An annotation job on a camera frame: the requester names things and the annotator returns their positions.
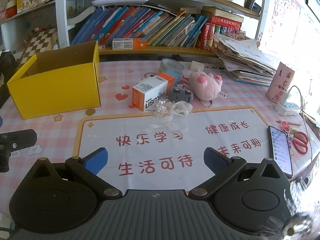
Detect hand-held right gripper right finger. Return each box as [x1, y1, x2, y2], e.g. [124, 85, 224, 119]
[188, 147, 284, 201]

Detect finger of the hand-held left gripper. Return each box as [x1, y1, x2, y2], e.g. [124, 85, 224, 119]
[0, 129, 37, 173]

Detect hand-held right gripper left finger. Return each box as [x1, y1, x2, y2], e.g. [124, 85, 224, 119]
[31, 147, 123, 201]

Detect yellow cardboard box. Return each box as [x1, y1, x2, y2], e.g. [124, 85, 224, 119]
[7, 40, 102, 120]

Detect clear beaded hair bow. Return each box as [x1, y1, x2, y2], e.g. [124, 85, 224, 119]
[149, 99, 193, 133]

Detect pink plush toy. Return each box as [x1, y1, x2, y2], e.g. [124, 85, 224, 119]
[188, 69, 228, 101]

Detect grey toy car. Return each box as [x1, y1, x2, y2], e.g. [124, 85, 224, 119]
[167, 86, 194, 104]

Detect white orange carton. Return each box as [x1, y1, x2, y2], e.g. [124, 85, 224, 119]
[132, 75, 168, 112]

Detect small orange box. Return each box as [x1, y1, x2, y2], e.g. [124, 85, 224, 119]
[157, 71, 182, 90]

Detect clear tape roll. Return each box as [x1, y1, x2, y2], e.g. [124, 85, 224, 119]
[159, 58, 185, 74]

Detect pink checked printed table mat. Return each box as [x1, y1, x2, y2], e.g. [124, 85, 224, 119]
[0, 60, 320, 198]

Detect black smartphone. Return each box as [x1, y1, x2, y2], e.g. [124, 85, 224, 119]
[267, 125, 293, 179]

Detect dark round bag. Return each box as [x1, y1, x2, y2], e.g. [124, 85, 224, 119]
[0, 51, 17, 75]

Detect red flower ornament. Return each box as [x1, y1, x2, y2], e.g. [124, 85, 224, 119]
[280, 121, 297, 138]

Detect red scissors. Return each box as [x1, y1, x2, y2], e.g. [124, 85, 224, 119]
[290, 130, 309, 155]

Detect wooden pencil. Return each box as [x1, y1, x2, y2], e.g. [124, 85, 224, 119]
[276, 120, 302, 126]

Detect white power strip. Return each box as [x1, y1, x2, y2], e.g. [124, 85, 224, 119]
[274, 101, 300, 116]

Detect white plug adapter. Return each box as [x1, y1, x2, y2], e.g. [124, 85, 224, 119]
[279, 90, 293, 104]

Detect white eraser block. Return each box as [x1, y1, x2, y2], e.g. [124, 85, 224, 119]
[190, 60, 205, 71]

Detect brown white chessboard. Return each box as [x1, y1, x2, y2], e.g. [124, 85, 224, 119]
[19, 27, 58, 63]

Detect pink cylinder holder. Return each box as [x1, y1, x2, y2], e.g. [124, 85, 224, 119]
[265, 62, 295, 103]

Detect stack of papers and booklets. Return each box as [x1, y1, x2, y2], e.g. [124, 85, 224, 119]
[214, 34, 280, 87]

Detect white orange toothpaste box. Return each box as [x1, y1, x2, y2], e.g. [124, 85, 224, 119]
[112, 38, 147, 50]

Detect red upright dictionary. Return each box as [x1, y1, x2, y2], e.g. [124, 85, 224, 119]
[196, 23, 216, 50]

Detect white wooden bookshelf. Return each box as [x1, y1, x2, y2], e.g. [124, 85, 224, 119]
[55, 0, 265, 58]

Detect red thick dictionary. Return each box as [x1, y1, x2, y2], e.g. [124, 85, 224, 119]
[207, 14, 242, 31]

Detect row of leaning books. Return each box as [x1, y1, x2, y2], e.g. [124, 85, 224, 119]
[70, 4, 209, 48]

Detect beige thick book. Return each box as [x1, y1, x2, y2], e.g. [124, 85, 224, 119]
[201, 6, 244, 23]

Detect white charging cable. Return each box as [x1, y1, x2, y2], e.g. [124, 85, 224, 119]
[287, 85, 316, 160]

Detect alphabet wall poster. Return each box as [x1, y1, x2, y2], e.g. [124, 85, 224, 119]
[265, 0, 302, 53]

